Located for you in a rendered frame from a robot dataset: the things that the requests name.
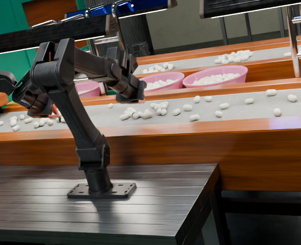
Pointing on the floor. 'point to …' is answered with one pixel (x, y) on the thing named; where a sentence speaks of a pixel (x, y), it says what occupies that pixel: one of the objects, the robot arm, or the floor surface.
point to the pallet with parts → (142, 50)
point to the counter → (206, 25)
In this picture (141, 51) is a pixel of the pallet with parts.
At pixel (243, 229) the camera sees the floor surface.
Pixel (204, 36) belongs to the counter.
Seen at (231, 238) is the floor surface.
